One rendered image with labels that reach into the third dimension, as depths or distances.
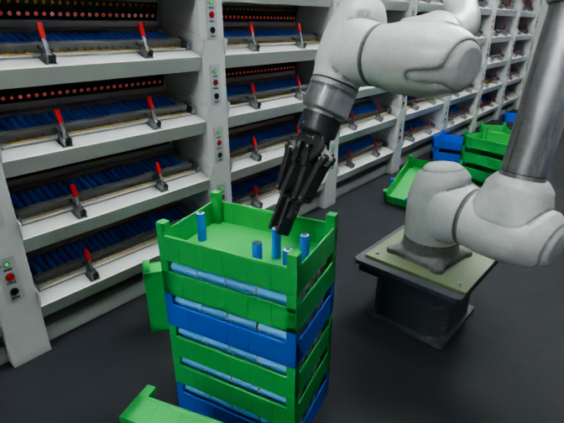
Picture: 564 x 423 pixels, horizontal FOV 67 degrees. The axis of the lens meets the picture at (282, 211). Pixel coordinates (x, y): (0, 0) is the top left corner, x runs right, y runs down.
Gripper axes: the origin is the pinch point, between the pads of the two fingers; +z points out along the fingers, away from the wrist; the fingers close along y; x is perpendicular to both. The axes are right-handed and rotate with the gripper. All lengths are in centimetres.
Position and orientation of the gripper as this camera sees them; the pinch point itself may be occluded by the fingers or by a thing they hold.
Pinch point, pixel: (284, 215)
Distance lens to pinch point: 82.8
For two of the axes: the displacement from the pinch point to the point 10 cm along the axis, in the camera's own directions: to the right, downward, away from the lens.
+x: -7.6, -1.9, -6.3
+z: -3.5, 9.2, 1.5
